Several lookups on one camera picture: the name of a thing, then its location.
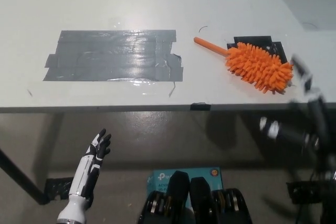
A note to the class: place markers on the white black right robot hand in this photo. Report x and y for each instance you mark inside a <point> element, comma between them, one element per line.
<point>315,108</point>

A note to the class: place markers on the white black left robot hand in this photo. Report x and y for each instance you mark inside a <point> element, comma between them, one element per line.
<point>78,182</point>

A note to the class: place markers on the orange microfibre duster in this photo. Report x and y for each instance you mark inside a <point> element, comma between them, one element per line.
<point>257,66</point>

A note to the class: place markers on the black robot body blocks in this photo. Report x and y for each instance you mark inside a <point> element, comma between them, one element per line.
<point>199,200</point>

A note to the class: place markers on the black metal table leg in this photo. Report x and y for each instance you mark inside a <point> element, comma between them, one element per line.
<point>23,179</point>

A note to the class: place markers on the teal router cardboard box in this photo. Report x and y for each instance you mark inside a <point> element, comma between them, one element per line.
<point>160,178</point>

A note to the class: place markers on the grey duct tape patch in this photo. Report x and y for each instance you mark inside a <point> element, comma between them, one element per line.
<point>113,56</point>

